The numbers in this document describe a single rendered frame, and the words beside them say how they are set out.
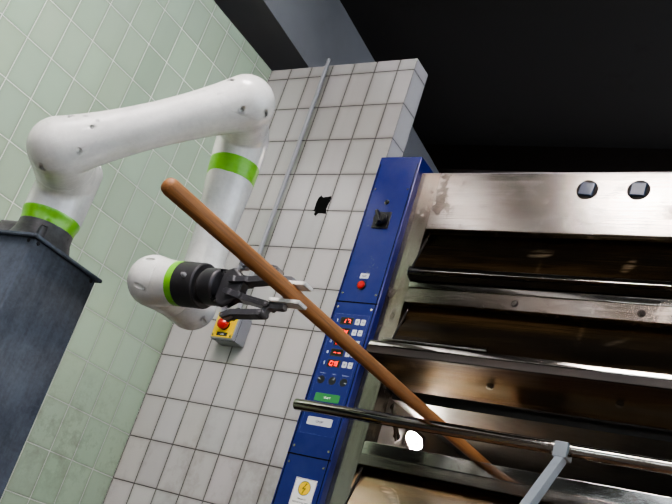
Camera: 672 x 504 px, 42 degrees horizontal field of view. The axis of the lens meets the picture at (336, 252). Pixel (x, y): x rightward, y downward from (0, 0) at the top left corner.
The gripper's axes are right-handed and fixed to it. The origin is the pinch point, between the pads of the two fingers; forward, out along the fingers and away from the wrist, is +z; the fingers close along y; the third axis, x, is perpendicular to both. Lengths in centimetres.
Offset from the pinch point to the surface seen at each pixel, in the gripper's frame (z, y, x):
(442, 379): -12, -18, -96
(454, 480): -3, 8, -101
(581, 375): 30, -21, -86
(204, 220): 1.4, 1.0, 29.8
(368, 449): -32, 4, -101
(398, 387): 1.6, 0.6, -47.3
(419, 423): 1, 4, -63
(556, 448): 35, 4, -62
